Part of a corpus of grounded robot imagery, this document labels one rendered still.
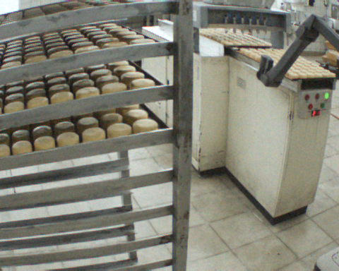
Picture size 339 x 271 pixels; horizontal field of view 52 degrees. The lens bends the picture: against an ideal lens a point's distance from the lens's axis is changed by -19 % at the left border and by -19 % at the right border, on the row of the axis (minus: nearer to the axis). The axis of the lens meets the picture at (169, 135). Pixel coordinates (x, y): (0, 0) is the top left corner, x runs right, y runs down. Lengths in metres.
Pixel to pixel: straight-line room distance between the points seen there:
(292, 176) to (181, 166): 1.38
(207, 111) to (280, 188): 0.73
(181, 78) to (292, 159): 1.41
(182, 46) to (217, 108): 1.82
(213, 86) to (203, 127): 0.26
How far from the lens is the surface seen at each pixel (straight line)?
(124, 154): 1.31
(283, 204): 2.25
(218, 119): 2.59
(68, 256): 0.94
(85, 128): 0.88
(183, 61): 0.76
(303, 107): 1.97
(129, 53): 0.75
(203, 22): 2.37
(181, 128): 0.80
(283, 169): 2.10
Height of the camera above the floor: 1.40
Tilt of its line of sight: 24 degrees down
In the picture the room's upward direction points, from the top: straight up
